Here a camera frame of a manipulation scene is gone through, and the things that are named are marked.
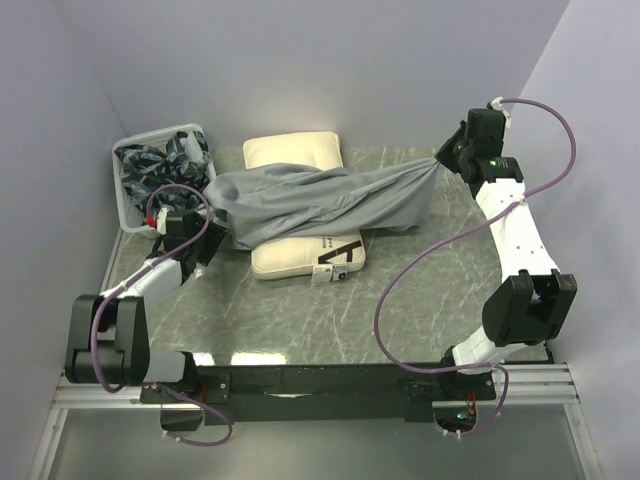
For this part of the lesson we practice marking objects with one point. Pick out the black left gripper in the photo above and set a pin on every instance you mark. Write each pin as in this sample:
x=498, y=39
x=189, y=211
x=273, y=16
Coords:
x=214, y=234

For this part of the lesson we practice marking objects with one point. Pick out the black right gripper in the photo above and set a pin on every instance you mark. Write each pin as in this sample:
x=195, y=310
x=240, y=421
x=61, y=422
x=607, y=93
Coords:
x=444, y=154

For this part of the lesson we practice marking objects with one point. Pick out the grey pillowcase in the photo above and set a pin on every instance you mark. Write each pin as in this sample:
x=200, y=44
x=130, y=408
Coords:
x=284, y=200

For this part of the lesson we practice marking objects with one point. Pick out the cream pillow with bear print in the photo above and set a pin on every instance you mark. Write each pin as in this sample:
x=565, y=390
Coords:
x=325, y=259

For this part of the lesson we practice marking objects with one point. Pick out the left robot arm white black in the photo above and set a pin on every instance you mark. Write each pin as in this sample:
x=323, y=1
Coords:
x=108, y=342

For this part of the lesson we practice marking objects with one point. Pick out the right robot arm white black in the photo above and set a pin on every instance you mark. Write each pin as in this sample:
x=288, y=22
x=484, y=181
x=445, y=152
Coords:
x=534, y=298

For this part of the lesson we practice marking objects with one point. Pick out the white plastic basket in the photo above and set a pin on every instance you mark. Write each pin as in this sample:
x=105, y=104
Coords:
x=131, y=219

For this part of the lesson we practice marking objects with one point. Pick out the dark patterned cloth in basket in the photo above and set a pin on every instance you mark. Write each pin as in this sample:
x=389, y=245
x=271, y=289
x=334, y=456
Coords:
x=145, y=168

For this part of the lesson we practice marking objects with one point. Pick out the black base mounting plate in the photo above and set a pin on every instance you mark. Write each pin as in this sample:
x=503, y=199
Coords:
x=263, y=393

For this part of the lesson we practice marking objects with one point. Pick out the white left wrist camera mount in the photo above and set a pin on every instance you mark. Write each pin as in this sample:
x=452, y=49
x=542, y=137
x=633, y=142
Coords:
x=157, y=223

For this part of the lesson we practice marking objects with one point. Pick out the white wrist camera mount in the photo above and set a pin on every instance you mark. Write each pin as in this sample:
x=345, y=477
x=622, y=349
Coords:
x=498, y=104
x=157, y=223

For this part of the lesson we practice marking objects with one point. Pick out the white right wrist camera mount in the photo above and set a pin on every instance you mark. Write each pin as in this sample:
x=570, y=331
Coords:
x=498, y=104

